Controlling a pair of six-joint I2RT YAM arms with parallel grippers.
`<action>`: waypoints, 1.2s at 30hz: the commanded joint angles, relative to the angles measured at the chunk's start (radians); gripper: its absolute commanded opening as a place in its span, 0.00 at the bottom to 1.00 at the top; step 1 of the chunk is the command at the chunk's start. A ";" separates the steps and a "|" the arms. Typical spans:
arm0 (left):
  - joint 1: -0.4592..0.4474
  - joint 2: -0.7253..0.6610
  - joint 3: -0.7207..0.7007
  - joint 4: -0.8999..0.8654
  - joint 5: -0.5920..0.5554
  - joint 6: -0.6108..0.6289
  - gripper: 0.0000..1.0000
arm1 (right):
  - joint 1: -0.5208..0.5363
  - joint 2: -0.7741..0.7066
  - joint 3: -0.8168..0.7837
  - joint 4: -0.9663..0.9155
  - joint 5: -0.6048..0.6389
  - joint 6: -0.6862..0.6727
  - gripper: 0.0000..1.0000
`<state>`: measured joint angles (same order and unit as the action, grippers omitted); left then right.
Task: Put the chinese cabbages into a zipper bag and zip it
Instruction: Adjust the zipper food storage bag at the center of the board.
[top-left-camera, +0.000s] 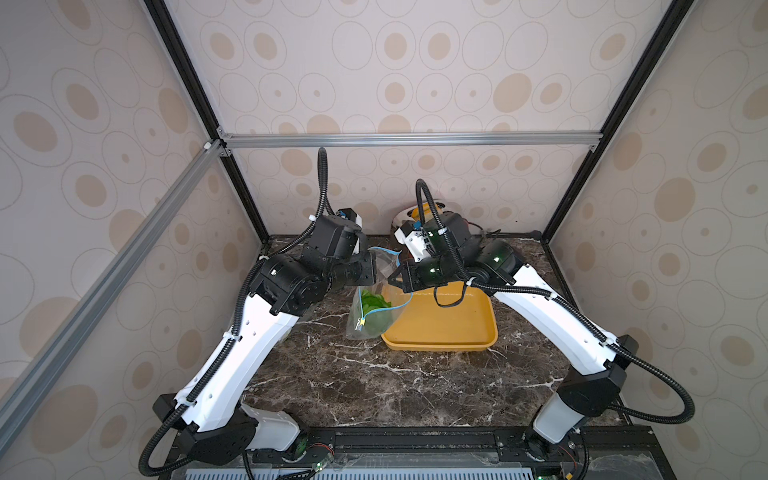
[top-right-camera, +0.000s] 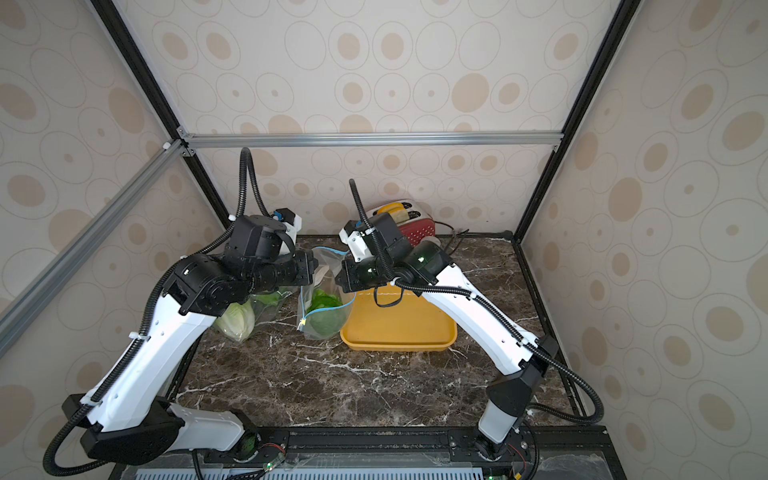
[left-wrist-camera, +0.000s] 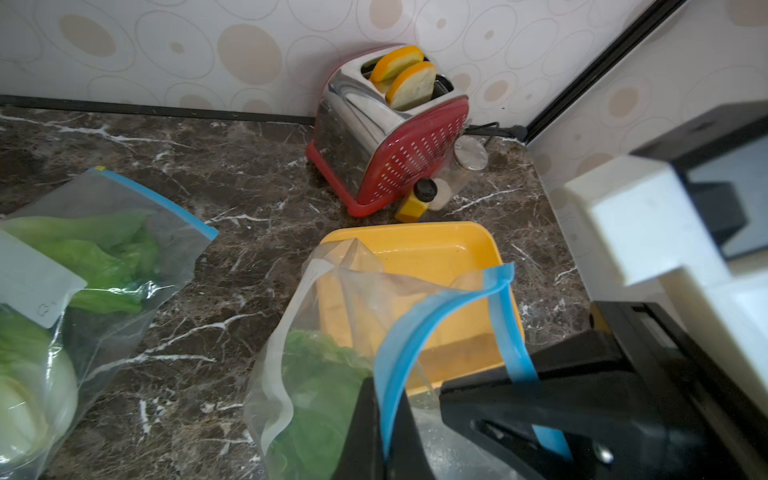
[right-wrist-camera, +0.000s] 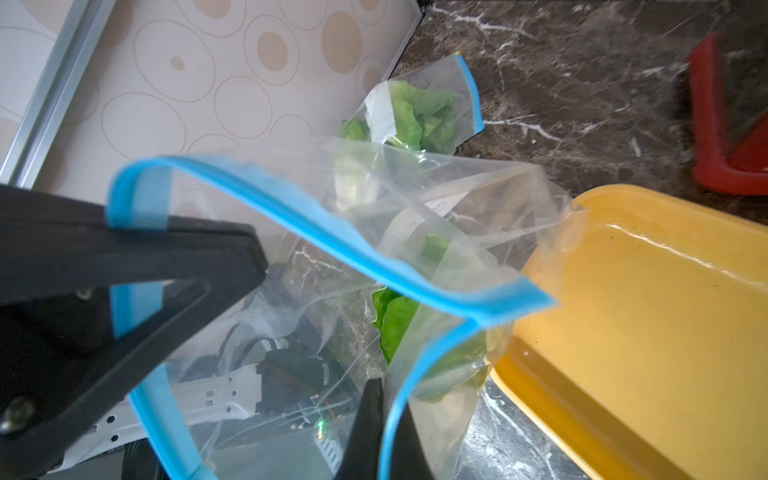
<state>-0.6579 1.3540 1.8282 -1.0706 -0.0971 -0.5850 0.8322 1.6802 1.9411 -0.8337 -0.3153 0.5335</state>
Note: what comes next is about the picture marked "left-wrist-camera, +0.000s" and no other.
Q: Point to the clear zipper bag blue seal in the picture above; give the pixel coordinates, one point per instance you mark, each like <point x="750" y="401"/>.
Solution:
<point x="40" y="289"/>

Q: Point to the chinese cabbage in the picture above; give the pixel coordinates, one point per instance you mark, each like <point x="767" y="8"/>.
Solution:
<point x="322" y="380"/>
<point x="39" y="391"/>
<point x="116" y="254"/>

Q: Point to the clear glass salt jar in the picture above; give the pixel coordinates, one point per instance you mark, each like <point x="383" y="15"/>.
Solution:
<point x="468" y="158"/>

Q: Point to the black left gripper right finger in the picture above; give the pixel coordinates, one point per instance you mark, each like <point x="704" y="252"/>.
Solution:
<point x="407" y="459"/>

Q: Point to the red chrome toaster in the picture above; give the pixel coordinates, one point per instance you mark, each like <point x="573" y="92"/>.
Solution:
<point x="371" y="154"/>

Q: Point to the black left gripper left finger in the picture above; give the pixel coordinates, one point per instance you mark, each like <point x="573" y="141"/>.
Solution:
<point x="362" y="457"/>

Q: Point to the black frame post right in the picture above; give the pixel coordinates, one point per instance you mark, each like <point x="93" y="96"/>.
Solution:
<point x="639" y="26"/>

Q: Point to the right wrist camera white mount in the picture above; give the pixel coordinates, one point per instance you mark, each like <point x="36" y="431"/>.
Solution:
<point x="689" y="210"/>

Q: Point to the yellow rectangular tray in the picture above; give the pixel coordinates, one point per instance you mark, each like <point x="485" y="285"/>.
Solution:
<point x="409" y="263"/>

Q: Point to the pale toast slice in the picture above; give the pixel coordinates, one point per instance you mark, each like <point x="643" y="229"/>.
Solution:
<point x="412" y="86"/>

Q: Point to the yellow spice bottle black cap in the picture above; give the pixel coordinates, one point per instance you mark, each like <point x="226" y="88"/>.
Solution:
<point x="417" y="201"/>

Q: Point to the yellow toast slice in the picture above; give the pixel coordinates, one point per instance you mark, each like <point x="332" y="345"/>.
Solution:
<point x="395" y="62"/>

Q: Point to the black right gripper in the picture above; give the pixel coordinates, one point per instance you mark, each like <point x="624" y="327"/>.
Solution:
<point x="633" y="397"/>

